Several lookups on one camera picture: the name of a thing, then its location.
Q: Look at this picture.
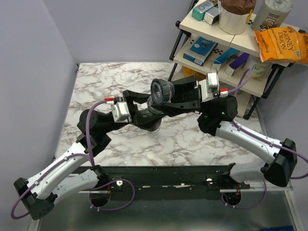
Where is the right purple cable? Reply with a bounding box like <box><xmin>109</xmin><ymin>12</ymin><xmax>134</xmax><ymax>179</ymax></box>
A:
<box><xmin>221</xmin><ymin>67</ymin><xmax>308</xmax><ymax>209</ymax></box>

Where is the silver small box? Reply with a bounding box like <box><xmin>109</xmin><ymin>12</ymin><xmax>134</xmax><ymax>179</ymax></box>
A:
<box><xmin>204</xmin><ymin>7</ymin><xmax>219</xmax><ymax>25</ymax></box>

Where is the orange honey dijon chip bag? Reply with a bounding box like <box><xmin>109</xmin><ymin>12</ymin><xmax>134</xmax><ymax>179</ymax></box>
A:
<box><xmin>255</xmin><ymin>26</ymin><xmax>308</xmax><ymax>64</ymax></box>

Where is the cream tiered shelf rack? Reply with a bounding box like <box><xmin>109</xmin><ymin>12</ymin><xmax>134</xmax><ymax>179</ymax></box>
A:
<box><xmin>169</xmin><ymin>0</ymin><xmax>293</xmax><ymax>119</ymax></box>

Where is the purple white carton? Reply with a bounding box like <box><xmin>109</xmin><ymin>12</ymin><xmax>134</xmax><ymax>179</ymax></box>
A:
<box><xmin>225</xmin><ymin>53</ymin><xmax>250</xmax><ymax>76</ymax></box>

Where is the blue white carton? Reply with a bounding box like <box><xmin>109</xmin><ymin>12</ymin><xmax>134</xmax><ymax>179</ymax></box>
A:
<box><xmin>211</xmin><ymin>48</ymin><xmax>239</xmax><ymax>72</ymax></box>

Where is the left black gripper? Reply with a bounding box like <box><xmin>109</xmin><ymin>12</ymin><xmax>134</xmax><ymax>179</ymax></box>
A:
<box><xmin>100</xmin><ymin>89</ymin><xmax>161</xmax><ymax>135</ymax></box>

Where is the orange snack bag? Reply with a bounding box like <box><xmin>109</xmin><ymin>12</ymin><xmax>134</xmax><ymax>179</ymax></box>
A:
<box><xmin>182</xmin><ymin>66</ymin><xmax>206</xmax><ymax>80</ymax></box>

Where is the white tub brown lid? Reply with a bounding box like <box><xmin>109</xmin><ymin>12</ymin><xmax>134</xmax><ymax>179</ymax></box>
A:
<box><xmin>218</xmin><ymin>0</ymin><xmax>256</xmax><ymax>35</ymax></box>

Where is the white round container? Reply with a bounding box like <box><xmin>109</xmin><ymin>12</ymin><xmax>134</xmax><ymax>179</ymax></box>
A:
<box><xmin>244</xmin><ymin>55</ymin><xmax>271</xmax><ymax>78</ymax></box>

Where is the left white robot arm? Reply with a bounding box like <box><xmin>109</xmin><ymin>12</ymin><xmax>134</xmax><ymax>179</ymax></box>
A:
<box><xmin>11</xmin><ymin>89</ymin><xmax>174</xmax><ymax>220</ymax></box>

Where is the aluminium frame rail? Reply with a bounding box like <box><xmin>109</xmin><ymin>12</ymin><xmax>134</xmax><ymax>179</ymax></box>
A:
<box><xmin>51</xmin><ymin>170</ymin><xmax>291</xmax><ymax>196</ymax></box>

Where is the grey cylindrical canister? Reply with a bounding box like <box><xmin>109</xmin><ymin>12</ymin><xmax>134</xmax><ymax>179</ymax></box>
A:
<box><xmin>252</xmin><ymin>0</ymin><xmax>295</xmax><ymax>31</ymax></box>

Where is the teal green box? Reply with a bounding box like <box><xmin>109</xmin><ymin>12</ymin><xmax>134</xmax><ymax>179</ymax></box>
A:
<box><xmin>192</xmin><ymin>0</ymin><xmax>214</xmax><ymax>21</ymax></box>

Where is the clear plastic pipe fitting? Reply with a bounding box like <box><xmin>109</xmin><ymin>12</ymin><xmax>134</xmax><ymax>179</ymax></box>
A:
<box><xmin>147</xmin><ymin>79</ymin><xmax>175</xmax><ymax>115</ymax></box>

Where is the purple cable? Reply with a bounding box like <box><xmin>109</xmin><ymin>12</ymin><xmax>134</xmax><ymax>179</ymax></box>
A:
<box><xmin>221</xmin><ymin>67</ymin><xmax>308</xmax><ymax>209</ymax></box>
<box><xmin>11</xmin><ymin>101</ymin><xmax>135</xmax><ymax>220</ymax></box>

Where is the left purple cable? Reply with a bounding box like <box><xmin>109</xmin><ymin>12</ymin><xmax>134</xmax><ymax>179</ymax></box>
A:
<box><xmin>11</xmin><ymin>101</ymin><xmax>135</xmax><ymax>220</ymax></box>

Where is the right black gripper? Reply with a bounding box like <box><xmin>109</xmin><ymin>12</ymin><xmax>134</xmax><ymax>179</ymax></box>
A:
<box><xmin>148</xmin><ymin>75</ymin><xmax>209</xmax><ymax>120</ymax></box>

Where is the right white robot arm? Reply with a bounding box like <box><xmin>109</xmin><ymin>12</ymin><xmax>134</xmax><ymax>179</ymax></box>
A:
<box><xmin>151</xmin><ymin>72</ymin><xmax>297</xmax><ymax>189</ymax></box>

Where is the blue product box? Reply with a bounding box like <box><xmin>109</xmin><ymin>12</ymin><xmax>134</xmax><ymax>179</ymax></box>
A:
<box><xmin>183</xmin><ymin>37</ymin><xmax>218</xmax><ymax>66</ymax></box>

